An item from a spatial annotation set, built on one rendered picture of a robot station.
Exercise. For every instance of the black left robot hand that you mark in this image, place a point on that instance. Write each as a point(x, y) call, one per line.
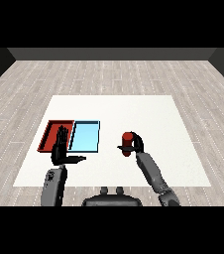
point(59, 150)

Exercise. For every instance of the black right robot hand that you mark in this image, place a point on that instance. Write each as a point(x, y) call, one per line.
point(137, 143)

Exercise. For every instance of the small red can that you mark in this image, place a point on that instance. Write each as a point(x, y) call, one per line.
point(127, 140)

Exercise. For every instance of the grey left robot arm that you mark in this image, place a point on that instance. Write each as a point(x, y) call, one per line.
point(53, 187)

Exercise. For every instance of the shallow red open box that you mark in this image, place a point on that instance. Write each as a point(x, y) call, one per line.
point(51, 136)

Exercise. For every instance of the shallow light blue open box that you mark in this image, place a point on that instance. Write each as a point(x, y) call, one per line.
point(85, 136)

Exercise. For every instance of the dark grey robot body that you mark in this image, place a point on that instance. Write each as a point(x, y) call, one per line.
point(112, 199)

